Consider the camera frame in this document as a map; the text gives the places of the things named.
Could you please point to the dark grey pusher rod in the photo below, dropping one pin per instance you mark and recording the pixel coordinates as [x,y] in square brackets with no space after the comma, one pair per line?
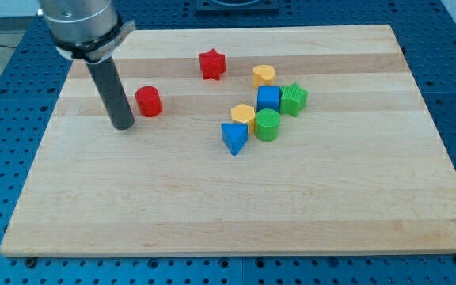
[113,96]

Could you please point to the red cylinder block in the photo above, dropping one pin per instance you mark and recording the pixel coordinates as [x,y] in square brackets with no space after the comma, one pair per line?
[149,101]

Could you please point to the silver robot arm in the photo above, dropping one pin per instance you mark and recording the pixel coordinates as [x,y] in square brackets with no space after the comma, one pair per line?
[91,30]

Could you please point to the red star block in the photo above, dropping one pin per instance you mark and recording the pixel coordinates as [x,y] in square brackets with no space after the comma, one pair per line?
[212,64]

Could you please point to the green star block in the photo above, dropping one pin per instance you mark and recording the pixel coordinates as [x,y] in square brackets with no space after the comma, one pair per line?
[293,99]

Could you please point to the yellow hexagon block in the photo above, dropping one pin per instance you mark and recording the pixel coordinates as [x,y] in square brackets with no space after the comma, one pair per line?
[244,114]

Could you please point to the blue triangle block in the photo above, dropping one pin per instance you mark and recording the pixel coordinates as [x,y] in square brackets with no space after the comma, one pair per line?
[235,136]

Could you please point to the wooden board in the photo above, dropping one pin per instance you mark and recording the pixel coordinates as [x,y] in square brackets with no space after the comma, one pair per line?
[361,170]

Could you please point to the yellow heart block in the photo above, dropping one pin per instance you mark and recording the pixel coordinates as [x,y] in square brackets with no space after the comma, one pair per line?
[263,75]

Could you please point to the blue cube block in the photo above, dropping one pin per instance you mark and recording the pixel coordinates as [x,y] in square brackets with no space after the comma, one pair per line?
[268,96]

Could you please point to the green cylinder block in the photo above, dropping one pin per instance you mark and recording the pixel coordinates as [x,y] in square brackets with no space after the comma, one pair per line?
[267,125]

